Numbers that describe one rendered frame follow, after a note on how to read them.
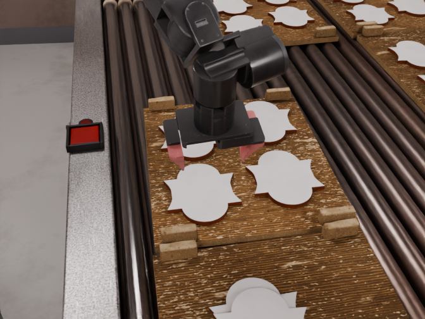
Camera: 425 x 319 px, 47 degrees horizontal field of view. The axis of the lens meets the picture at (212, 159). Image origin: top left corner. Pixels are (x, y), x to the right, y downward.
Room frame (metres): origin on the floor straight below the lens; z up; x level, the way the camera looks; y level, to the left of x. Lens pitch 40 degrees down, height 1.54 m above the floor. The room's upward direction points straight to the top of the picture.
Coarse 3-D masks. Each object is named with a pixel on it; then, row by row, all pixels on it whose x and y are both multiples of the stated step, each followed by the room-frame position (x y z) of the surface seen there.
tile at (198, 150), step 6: (162, 126) 0.84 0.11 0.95; (162, 132) 0.83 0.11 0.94; (192, 144) 0.77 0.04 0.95; (198, 144) 0.77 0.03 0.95; (204, 144) 0.77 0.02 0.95; (210, 144) 0.77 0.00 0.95; (162, 150) 0.76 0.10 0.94; (186, 150) 0.75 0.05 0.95; (192, 150) 0.75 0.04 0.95; (198, 150) 0.75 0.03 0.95; (204, 150) 0.75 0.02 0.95; (210, 150) 0.75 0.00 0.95; (186, 156) 0.74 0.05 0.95; (192, 156) 0.73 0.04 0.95; (198, 156) 0.73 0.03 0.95; (204, 156) 0.74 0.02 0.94
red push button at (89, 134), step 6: (96, 126) 0.86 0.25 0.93; (72, 132) 0.84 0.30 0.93; (78, 132) 0.84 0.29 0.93; (84, 132) 0.84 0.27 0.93; (90, 132) 0.84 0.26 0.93; (96, 132) 0.84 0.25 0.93; (72, 138) 0.82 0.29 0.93; (78, 138) 0.82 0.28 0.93; (84, 138) 0.82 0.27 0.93; (90, 138) 0.82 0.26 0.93; (96, 138) 0.82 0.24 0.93
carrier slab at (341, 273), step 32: (224, 256) 0.50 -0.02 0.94; (256, 256) 0.50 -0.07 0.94; (288, 256) 0.50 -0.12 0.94; (320, 256) 0.50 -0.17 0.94; (352, 256) 0.50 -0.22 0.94; (160, 288) 0.44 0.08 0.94; (192, 288) 0.44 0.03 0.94; (224, 288) 0.44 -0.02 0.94; (288, 288) 0.44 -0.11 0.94; (320, 288) 0.44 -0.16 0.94; (352, 288) 0.44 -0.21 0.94; (384, 288) 0.44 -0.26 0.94
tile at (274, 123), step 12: (252, 108) 0.90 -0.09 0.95; (264, 108) 0.90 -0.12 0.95; (276, 108) 0.90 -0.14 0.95; (264, 120) 0.86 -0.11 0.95; (276, 120) 0.86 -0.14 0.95; (288, 120) 0.86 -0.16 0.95; (264, 132) 0.81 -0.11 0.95; (276, 132) 0.81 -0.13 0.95; (288, 132) 0.82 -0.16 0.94; (264, 144) 0.78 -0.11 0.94
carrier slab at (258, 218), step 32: (160, 160) 0.73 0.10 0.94; (224, 160) 0.73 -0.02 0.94; (256, 160) 0.73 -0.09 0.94; (320, 160) 0.73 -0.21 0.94; (160, 192) 0.64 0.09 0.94; (320, 192) 0.64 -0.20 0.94; (160, 224) 0.56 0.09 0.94; (224, 224) 0.56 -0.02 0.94; (256, 224) 0.56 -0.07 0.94; (288, 224) 0.56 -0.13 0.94
